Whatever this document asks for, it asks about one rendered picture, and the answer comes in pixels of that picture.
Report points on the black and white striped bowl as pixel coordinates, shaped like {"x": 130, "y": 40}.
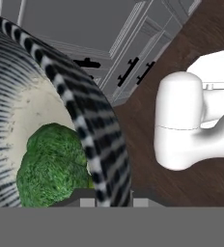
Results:
{"x": 98, "y": 128}

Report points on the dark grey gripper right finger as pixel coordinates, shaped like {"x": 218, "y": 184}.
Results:
{"x": 141, "y": 202}

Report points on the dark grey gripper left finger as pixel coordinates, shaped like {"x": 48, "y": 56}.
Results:
{"x": 86, "y": 202}

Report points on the white rounded fitting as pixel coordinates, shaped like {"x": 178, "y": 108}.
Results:
{"x": 181, "y": 128}

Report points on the grey cupboard door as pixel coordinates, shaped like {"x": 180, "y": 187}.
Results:
{"x": 133, "y": 48}
{"x": 155, "y": 54}

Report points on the grey drawer front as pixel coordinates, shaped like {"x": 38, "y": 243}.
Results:
{"x": 94, "y": 51}

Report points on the green broccoli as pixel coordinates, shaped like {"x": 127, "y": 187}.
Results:
{"x": 52, "y": 164}

